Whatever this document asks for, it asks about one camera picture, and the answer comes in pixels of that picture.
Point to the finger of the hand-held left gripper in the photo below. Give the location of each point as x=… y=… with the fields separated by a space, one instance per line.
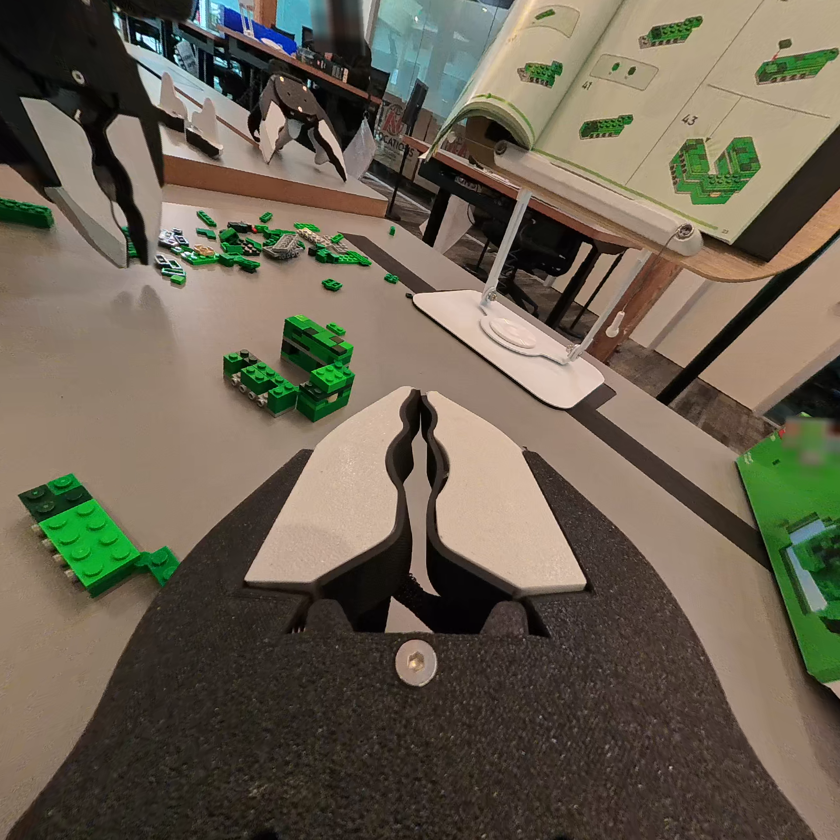
x=72 y=177
x=141 y=157

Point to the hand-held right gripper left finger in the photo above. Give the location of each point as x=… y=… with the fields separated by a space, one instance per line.
x=328 y=512

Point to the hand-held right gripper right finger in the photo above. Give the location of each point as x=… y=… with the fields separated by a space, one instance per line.
x=499 y=518

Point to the pile of small green bricks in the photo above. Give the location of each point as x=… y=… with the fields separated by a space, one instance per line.
x=236 y=256

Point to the grey desk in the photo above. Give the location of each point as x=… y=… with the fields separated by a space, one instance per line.
x=197 y=446

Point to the long green brick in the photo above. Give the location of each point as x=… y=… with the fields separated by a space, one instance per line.
x=26 y=213

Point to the white gripper stand piece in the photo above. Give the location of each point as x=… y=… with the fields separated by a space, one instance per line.
x=172 y=98
x=205 y=124

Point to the wooden riser platform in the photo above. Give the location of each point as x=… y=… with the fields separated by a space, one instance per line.
x=262 y=177

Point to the U-shaped green brick build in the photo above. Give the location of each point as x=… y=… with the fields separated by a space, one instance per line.
x=321 y=380

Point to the white book stand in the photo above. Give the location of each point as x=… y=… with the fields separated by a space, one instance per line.
x=558 y=374

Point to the spare black gripper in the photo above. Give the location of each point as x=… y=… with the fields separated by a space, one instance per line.
x=289 y=98

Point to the black tape strip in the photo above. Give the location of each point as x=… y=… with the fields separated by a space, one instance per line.
x=656 y=479

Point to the background work table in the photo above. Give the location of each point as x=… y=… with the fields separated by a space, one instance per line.
x=295 y=62

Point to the clear plastic bag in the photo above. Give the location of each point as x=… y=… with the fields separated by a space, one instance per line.
x=359 y=151

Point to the flat green brick assembly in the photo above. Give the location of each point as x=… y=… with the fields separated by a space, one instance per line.
x=85 y=538

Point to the printed floor sign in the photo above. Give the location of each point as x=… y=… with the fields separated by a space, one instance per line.
x=397 y=141

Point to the black office chair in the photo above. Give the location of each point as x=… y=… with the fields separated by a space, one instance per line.
x=538 y=249

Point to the green brick set box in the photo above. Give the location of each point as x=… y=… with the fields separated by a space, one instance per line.
x=787 y=512

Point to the wooden table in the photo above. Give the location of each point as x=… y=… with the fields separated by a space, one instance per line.
x=754 y=269

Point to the open instruction booklet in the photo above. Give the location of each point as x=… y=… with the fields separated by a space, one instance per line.
x=682 y=72

